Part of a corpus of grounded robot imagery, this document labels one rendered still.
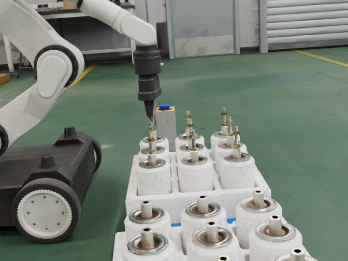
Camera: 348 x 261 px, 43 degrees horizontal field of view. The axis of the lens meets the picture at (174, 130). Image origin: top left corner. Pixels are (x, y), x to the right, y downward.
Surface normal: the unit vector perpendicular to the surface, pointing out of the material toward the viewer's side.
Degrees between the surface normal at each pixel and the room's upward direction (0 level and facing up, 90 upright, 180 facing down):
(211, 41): 90
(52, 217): 90
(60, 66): 90
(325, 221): 0
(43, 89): 90
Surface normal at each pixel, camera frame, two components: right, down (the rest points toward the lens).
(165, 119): 0.03, 0.26
